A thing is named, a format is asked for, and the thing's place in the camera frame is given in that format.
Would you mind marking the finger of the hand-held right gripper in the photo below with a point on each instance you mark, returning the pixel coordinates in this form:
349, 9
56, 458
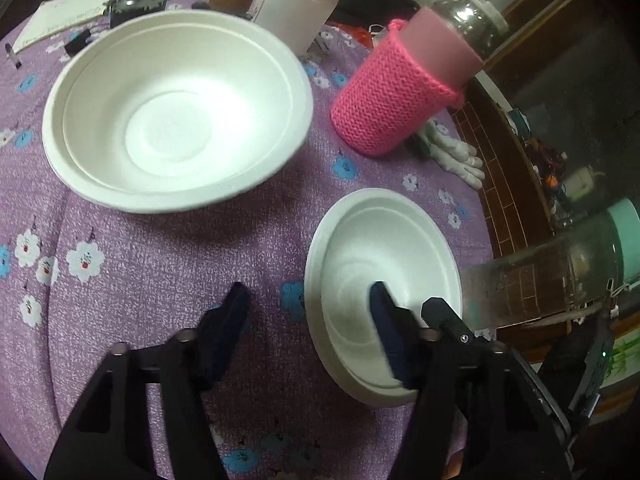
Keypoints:
445, 317

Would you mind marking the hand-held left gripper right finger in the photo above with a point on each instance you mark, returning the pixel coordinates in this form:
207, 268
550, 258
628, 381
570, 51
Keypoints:
387, 325

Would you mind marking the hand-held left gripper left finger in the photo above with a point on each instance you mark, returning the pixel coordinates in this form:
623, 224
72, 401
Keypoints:
230, 315

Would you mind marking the small white bowl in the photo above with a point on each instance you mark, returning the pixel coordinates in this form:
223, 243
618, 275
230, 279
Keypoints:
375, 245

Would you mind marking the purple floral tablecloth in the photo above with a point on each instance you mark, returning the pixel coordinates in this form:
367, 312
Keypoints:
150, 270

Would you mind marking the clear jar with mint lid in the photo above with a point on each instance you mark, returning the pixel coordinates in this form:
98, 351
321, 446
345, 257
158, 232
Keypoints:
550, 270

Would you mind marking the white gloves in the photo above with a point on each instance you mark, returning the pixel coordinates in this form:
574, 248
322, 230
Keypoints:
455, 155

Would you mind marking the large white bowl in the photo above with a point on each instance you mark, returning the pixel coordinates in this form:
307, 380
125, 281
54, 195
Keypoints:
170, 110

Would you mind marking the bottle in pink knitted sleeve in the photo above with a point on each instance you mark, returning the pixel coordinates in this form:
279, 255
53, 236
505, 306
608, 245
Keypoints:
395, 90

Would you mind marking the small black object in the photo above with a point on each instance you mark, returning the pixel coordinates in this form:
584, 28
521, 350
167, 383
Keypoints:
82, 42

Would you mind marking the white plastic tub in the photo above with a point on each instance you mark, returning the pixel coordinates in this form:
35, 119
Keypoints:
295, 5

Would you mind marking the black round device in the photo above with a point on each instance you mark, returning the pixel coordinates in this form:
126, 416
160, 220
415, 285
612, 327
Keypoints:
135, 10

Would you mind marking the black pen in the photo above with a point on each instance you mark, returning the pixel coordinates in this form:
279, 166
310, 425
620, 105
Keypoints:
14, 55

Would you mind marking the white notebook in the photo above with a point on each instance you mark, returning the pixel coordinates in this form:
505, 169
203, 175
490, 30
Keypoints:
65, 15

